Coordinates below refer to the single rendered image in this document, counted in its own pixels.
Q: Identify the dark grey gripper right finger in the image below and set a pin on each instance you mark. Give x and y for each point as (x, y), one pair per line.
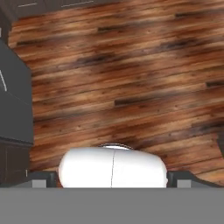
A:
(180, 175)

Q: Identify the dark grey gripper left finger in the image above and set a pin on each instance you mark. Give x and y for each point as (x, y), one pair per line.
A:
(43, 176)

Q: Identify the white rounded object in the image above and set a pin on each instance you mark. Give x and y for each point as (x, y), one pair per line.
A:
(112, 167)

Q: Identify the dark grey cupboard run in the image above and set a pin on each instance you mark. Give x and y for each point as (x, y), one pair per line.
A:
(43, 7)
(14, 110)

